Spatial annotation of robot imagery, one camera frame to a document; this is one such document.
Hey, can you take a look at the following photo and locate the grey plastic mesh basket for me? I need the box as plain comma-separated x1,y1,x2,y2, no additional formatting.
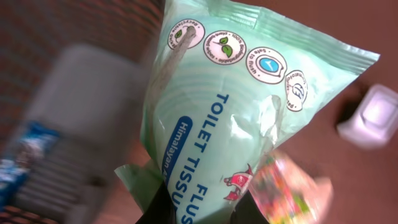
0,0,165,224

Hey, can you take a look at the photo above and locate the green toilet tissue pack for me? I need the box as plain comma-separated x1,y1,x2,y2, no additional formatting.
116,0,379,223

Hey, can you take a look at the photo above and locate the white barcode scanner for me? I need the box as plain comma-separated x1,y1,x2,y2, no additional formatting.
336,84,397,150

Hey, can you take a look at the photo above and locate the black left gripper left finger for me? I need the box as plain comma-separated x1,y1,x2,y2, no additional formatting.
136,183,175,224

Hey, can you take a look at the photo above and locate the colourful Haribo candy bag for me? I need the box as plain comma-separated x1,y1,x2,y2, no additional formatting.
249,151,333,224

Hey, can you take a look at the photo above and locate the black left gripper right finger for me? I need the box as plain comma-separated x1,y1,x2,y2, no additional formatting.
229,191,269,224

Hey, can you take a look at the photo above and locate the blue wafer bar wrapper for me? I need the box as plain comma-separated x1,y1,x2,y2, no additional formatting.
1,121,60,210

